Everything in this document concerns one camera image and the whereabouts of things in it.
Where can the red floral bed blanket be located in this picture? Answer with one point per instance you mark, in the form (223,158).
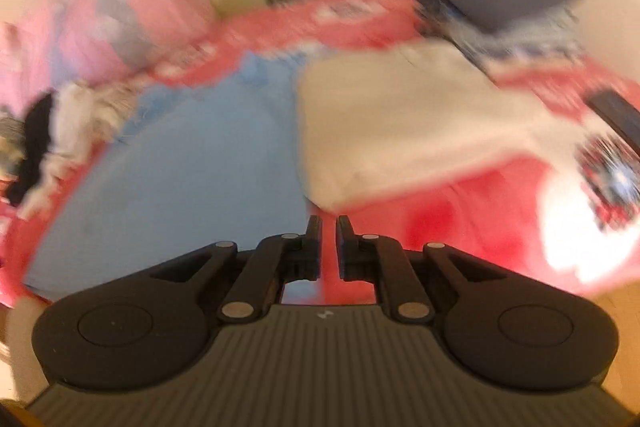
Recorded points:
(525,214)

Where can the cream folded garment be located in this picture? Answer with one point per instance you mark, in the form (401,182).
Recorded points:
(380,122)

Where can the light blue t-shirt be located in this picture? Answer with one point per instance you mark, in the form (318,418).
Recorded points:
(194,167)

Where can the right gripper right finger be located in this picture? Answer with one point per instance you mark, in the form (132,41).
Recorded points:
(500,326)

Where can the white fleece garment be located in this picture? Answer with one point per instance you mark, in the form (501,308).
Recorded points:
(82,116)

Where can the pink purple folded quilt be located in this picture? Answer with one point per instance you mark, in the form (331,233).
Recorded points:
(60,41)

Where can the black garment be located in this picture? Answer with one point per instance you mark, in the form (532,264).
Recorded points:
(37,141)

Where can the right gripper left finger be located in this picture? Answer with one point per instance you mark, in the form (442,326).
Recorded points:
(141,330)

